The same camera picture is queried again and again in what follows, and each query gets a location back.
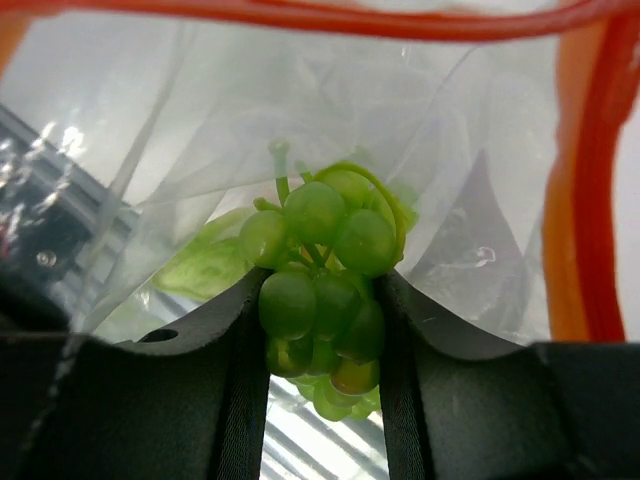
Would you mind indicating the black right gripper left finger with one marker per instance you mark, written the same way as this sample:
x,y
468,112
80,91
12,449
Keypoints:
x,y
187,401

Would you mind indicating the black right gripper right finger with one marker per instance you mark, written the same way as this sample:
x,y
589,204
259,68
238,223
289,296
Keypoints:
x,y
461,403

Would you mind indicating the green grape bunch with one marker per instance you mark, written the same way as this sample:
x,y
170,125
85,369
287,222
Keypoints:
x,y
323,244

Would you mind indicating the clear zip bag orange zipper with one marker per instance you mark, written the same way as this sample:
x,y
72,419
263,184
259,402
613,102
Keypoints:
x,y
502,121

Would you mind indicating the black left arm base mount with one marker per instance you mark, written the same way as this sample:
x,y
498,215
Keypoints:
x,y
38,266

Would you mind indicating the aluminium extrusion rail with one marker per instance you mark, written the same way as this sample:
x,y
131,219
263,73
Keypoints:
x,y
43,191

